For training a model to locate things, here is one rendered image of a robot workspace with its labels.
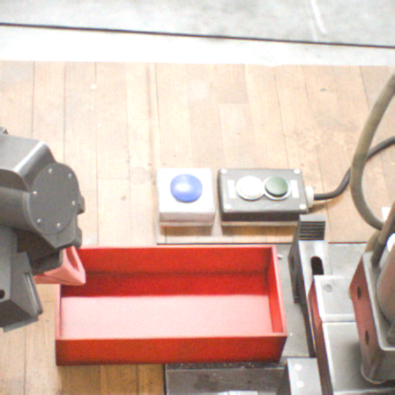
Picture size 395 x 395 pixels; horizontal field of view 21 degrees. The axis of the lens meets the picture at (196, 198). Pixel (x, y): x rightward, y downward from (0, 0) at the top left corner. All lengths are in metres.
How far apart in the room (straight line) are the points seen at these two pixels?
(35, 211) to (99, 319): 0.42
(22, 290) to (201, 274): 0.42
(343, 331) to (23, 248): 0.28
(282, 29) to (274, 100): 1.41
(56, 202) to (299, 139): 0.63
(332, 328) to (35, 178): 0.29
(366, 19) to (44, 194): 2.17
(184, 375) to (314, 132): 0.40
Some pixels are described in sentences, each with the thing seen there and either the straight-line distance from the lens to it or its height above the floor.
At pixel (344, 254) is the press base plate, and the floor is 0.90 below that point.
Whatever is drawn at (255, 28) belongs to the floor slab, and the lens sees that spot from 2.82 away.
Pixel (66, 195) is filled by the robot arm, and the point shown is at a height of 1.29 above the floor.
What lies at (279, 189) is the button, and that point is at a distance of 1.29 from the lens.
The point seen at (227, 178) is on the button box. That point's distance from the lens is 1.30.
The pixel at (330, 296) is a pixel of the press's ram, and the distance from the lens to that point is 0.97.
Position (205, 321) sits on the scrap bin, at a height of 0.90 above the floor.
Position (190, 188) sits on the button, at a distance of 1.27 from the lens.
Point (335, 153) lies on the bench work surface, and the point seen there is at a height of 0.90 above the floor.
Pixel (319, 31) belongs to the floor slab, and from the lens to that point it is 2.85.
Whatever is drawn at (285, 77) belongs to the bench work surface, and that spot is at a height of 0.90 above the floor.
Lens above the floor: 1.95
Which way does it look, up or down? 53 degrees down
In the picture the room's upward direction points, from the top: 9 degrees clockwise
